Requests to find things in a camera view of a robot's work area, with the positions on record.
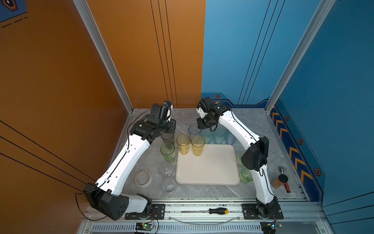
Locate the cream rectangular tray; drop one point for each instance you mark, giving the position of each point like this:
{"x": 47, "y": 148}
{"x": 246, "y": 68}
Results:
{"x": 217, "y": 165}

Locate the left green circuit board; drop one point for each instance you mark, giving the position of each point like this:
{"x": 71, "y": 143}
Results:
{"x": 144, "y": 228}

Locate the teal glass right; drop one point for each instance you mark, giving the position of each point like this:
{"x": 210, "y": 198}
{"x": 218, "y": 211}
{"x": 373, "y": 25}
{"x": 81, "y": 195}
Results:
{"x": 220, "y": 134}

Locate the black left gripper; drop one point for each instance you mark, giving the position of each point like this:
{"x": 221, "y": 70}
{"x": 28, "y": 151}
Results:
{"x": 172, "y": 126}

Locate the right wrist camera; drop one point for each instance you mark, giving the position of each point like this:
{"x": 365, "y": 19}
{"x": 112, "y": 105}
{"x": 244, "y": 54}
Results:
{"x": 200, "y": 111}

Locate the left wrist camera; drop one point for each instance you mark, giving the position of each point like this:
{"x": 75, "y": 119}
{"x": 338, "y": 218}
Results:
{"x": 167, "y": 109}

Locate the teal glass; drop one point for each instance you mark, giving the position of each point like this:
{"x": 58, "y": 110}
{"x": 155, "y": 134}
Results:
{"x": 207, "y": 134}
{"x": 220, "y": 134}

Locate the green short glass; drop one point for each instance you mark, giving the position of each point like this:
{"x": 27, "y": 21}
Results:
{"x": 246, "y": 176}

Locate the tape roll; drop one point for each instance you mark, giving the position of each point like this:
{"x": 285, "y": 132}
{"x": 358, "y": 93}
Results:
{"x": 143, "y": 178}

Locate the clear glass lower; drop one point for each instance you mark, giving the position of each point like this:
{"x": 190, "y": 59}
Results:
{"x": 168, "y": 185}

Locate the green glass left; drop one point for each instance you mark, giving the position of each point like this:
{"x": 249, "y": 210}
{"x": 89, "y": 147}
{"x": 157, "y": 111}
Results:
{"x": 168, "y": 152}

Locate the clear glass upper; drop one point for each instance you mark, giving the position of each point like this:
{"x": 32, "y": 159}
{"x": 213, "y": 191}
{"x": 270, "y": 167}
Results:
{"x": 167, "y": 169}

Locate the grey smoked glass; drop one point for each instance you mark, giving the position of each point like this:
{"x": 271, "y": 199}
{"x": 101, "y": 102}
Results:
{"x": 167, "y": 138}

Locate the right green circuit board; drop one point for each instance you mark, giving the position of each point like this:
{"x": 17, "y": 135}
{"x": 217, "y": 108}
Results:
{"x": 270, "y": 227}

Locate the brown bottle black cap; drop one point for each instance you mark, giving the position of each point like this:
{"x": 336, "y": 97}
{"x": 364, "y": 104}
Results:
{"x": 279, "y": 181}

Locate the blue tall glass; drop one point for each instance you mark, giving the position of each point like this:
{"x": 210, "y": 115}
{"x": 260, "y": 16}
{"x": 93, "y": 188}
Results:
{"x": 230, "y": 139}

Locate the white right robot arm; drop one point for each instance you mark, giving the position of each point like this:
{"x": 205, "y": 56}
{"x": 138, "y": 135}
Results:
{"x": 255, "y": 156}

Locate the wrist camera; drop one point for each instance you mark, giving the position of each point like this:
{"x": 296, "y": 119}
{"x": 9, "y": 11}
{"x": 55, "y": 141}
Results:
{"x": 200, "y": 111}
{"x": 167, "y": 109}

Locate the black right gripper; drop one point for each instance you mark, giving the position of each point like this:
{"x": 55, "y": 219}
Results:
{"x": 200, "y": 126}

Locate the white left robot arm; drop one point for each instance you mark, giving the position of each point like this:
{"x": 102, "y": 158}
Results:
{"x": 105, "y": 195}

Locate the teal glass left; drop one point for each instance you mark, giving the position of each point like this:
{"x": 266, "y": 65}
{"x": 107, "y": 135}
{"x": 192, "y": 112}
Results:
{"x": 207, "y": 134}

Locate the yellow tall glass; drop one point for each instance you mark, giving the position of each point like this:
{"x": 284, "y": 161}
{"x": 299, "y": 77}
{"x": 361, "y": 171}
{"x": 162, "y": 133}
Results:
{"x": 198, "y": 143}

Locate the black yellow screwdriver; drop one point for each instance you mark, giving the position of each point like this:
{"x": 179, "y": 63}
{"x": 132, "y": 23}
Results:
{"x": 218, "y": 211}

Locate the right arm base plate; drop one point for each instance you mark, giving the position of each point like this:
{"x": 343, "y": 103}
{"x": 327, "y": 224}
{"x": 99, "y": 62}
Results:
{"x": 253, "y": 211}

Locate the green circuit board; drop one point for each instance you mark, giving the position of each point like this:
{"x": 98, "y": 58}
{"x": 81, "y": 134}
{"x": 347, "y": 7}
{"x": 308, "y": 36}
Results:
{"x": 144, "y": 228}
{"x": 270, "y": 227}

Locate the clear glass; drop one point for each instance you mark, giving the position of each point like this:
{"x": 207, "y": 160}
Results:
{"x": 167, "y": 169}
{"x": 168, "y": 185}

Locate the yellow ribbed glass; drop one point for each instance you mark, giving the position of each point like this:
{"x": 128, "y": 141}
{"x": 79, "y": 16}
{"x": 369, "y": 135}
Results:
{"x": 183, "y": 142}

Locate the pale green glass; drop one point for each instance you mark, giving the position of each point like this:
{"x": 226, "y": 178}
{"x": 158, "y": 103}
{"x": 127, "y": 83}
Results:
{"x": 239, "y": 155}

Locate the aluminium front rail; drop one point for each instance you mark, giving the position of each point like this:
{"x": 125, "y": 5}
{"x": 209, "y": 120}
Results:
{"x": 217, "y": 216}

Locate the light blue glass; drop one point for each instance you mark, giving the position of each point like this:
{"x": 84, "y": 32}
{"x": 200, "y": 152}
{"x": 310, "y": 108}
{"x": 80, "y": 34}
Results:
{"x": 194, "y": 130}

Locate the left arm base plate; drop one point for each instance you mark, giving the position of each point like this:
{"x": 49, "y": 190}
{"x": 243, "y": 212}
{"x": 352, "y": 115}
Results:
{"x": 157, "y": 210}

